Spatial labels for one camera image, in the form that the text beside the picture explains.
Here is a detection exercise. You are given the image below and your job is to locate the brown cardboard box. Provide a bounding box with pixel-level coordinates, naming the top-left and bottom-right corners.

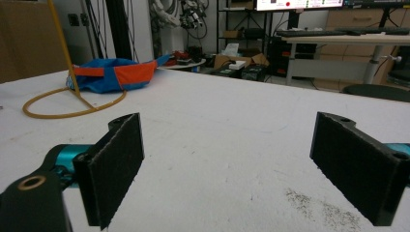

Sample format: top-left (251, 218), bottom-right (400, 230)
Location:
top-left (213, 52), bottom-right (271, 70)

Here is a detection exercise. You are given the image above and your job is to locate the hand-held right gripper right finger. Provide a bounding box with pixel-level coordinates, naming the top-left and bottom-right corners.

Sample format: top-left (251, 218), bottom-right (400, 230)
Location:
top-left (309, 111), bottom-right (410, 227)

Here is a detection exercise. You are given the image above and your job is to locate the black vertical post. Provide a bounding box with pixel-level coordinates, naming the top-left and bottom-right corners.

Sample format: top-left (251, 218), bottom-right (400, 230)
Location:
top-left (104, 0), bottom-right (133, 61)

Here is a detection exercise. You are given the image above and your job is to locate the black storage crate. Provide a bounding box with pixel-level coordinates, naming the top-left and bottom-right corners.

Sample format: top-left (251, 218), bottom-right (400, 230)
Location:
top-left (241, 65), bottom-right (269, 82)

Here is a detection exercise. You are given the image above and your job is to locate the large cardboard panel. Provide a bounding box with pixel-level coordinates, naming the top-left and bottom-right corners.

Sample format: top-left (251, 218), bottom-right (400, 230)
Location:
top-left (0, 0), bottom-right (70, 84)

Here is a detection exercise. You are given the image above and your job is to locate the blue and orange cloth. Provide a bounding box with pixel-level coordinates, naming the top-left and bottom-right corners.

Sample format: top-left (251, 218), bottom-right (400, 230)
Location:
top-left (66, 53), bottom-right (171, 95)

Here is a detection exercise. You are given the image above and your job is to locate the black metal shelf rack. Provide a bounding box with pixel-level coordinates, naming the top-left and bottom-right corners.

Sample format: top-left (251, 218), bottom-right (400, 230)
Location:
top-left (216, 0), bottom-right (271, 55)

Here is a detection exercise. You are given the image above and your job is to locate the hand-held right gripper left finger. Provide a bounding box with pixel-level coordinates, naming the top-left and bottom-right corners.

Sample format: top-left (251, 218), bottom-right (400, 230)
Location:
top-left (73, 112), bottom-right (145, 231)

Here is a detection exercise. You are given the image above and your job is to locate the black office chair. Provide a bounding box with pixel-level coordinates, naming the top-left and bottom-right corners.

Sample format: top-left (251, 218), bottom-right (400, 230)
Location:
top-left (341, 44), bottom-right (410, 103)

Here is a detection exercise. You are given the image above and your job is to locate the light wooden desk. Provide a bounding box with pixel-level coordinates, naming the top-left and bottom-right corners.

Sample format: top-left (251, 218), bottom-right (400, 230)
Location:
top-left (281, 33), bottom-right (410, 87)

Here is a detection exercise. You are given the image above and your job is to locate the yellow coiled hose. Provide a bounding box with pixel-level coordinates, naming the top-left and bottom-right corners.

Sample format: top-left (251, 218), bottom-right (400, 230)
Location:
top-left (21, 0), bottom-right (128, 120)

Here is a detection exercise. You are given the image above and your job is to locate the computer monitor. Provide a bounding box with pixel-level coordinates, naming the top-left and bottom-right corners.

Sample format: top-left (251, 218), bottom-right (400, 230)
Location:
top-left (254, 0), bottom-right (345, 13)

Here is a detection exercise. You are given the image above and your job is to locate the black keyboard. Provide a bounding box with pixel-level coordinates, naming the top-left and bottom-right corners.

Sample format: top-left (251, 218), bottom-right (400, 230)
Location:
top-left (276, 29), bottom-right (338, 38)

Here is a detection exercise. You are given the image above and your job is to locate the round white side table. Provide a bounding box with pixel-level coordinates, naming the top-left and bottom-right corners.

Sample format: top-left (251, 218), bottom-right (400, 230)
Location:
top-left (159, 58), bottom-right (207, 71)

